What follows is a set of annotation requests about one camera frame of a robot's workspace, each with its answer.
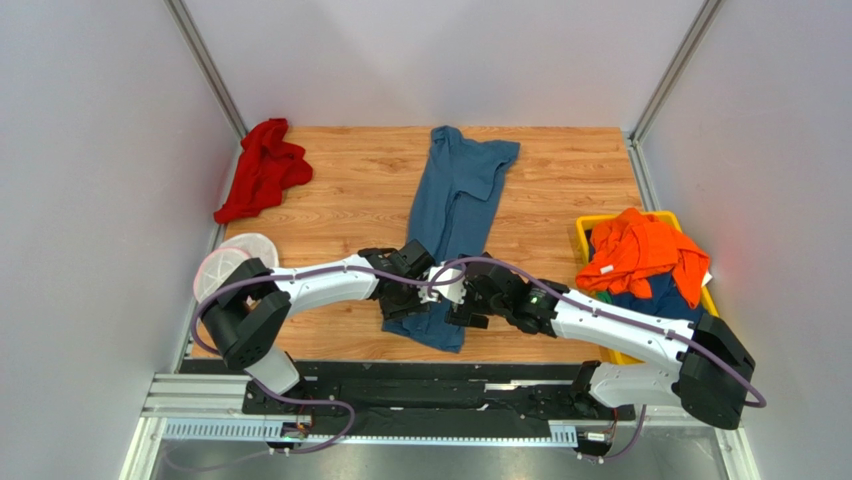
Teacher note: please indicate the yellow plastic bin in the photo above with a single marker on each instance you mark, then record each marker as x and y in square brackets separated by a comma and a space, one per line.
[583, 228]

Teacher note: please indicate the navy blue t shirt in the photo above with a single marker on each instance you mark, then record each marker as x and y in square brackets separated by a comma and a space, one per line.
[666, 301]

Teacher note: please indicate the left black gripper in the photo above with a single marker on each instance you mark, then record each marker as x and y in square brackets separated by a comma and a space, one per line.
[415, 306]

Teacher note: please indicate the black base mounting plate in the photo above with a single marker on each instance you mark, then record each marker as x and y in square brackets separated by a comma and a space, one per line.
[456, 399]

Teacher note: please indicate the aluminium frame rail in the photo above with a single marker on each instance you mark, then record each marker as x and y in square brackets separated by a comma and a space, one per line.
[194, 427]

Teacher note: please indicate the teal blue t shirt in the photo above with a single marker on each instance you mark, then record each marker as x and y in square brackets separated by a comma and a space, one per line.
[459, 193]

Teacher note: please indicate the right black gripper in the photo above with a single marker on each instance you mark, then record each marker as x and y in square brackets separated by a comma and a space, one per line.
[470, 308]

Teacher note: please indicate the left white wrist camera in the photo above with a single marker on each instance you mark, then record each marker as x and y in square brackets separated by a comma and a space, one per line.
[444, 284]

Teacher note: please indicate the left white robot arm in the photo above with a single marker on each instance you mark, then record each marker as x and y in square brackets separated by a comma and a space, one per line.
[245, 315]

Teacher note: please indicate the red t shirt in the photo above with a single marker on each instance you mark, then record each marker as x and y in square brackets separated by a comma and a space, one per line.
[267, 166]

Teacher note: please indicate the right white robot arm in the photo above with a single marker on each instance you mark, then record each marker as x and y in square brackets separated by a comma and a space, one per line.
[700, 366]

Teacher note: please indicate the white mesh laundry bag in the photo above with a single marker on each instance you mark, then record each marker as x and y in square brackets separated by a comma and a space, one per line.
[217, 267]

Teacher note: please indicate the orange t shirt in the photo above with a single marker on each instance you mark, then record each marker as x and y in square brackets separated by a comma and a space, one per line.
[628, 250]

